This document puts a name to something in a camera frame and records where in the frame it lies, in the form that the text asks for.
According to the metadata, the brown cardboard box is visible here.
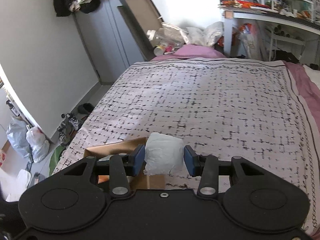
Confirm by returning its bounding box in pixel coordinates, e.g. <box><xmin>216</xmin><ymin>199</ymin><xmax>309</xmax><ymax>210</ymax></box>
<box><xmin>84</xmin><ymin>137</ymin><xmax>165</xmax><ymax>190</ymax></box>

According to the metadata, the white tissue pack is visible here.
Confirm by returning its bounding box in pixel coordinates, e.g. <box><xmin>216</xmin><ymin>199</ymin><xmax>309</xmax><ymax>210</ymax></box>
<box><xmin>144</xmin><ymin>132</ymin><xmax>184</xmax><ymax>176</ymax></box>

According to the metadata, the patterned white black bedspread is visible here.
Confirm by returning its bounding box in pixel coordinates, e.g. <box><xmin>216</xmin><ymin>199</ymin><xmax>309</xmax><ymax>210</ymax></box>
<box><xmin>55</xmin><ymin>58</ymin><xmax>319</xmax><ymax>235</ymax></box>

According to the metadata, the white red plastic bag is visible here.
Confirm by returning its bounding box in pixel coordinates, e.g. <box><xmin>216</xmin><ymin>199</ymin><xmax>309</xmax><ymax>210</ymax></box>
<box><xmin>26</xmin><ymin>125</ymin><xmax>50</xmax><ymax>163</ymax></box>

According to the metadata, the grey door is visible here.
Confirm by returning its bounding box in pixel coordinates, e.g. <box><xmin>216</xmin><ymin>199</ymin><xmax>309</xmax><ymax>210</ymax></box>
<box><xmin>73</xmin><ymin>0</ymin><xmax>144</xmax><ymax>85</ymax></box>

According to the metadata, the grey plastic bag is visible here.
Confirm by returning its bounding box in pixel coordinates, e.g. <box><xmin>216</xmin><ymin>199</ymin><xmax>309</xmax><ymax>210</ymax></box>
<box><xmin>6</xmin><ymin>116</ymin><xmax>33</xmax><ymax>163</ymax></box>

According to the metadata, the white plastic bags pile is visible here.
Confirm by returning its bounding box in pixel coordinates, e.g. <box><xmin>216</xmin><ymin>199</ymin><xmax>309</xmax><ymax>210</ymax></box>
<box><xmin>186</xmin><ymin>21</ymin><xmax>224</xmax><ymax>47</ymax></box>

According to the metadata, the clear plastic bottle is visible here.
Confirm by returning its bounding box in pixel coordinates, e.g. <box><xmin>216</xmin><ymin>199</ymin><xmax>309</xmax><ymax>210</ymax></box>
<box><xmin>146</xmin><ymin>28</ymin><xmax>184</xmax><ymax>48</ymax></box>

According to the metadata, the pink bed sheet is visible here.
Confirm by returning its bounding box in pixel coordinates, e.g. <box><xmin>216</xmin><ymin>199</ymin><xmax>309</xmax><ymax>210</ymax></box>
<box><xmin>152</xmin><ymin>44</ymin><xmax>319</xmax><ymax>126</ymax></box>

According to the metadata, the white shopping bag under desk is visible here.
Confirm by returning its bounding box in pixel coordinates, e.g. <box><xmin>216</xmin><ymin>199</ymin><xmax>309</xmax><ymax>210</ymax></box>
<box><xmin>239</xmin><ymin>23</ymin><xmax>261</xmax><ymax>60</ymax></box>

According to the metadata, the brown framed board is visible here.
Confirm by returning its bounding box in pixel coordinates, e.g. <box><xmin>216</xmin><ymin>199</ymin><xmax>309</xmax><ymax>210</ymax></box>
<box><xmin>118</xmin><ymin>0</ymin><xmax>163</xmax><ymax>61</ymax></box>

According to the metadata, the cream blanket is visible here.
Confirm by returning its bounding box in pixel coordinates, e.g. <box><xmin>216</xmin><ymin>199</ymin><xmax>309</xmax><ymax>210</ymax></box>
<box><xmin>303</xmin><ymin>65</ymin><xmax>320</xmax><ymax>89</ymax></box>

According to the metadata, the white black desk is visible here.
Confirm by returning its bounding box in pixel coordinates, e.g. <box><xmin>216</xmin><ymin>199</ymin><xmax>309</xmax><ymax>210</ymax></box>
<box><xmin>220</xmin><ymin>5</ymin><xmax>319</xmax><ymax>57</ymax></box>

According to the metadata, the white shelf rack under desk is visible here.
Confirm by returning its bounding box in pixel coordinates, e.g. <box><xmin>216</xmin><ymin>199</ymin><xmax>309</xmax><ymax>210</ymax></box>
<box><xmin>264</xmin><ymin>24</ymin><xmax>306</xmax><ymax>63</ymax></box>

